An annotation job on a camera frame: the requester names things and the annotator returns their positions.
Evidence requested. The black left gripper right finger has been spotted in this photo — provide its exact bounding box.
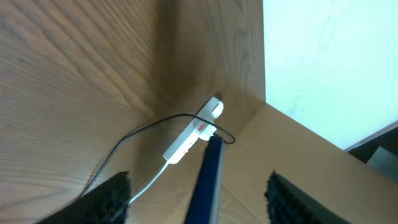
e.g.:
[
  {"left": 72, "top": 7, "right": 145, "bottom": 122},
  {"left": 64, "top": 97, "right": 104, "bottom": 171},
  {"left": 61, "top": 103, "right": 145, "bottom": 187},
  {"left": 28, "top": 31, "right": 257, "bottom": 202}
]
[{"left": 264, "top": 171, "right": 348, "bottom": 224}]

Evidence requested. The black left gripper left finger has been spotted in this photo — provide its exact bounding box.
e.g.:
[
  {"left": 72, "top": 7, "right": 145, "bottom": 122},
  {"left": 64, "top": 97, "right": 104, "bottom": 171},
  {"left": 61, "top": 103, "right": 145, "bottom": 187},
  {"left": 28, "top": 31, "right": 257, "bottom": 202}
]
[{"left": 38, "top": 171, "right": 131, "bottom": 224}]

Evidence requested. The blue Galaxy smartphone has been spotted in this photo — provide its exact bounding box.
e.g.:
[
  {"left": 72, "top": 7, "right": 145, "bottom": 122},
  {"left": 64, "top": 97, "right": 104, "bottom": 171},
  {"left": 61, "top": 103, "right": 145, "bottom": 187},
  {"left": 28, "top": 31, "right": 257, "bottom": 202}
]
[{"left": 184, "top": 136, "right": 224, "bottom": 224}]

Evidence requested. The black charging cable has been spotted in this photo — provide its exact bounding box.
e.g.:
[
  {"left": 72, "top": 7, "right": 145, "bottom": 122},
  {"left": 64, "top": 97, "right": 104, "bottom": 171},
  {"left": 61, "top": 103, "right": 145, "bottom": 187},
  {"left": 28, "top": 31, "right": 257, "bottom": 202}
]
[{"left": 80, "top": 113, "right": 236, "bottom": 198}]

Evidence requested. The white USB charger plug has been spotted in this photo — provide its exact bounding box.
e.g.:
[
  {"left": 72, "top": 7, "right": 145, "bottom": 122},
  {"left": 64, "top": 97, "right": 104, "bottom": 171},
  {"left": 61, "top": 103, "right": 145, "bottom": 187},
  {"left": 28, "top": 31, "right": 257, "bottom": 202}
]
[{"left": 210, "top": 101, "right": 224, "bottom": 119}]

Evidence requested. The white power strip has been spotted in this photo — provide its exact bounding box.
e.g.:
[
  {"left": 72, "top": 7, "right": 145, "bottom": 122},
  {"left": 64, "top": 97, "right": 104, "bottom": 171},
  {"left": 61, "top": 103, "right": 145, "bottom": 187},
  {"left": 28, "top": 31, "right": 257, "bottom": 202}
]
[{"left": 163, "top": 97, "right": 223, "bottom": 164}]

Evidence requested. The white power strip cord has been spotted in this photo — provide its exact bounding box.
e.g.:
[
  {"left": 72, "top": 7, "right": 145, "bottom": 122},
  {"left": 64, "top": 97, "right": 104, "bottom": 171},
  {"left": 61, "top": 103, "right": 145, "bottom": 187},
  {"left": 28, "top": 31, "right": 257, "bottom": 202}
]
[{"left": 127, "top": 160, "right": 170, "bottom": 205}]

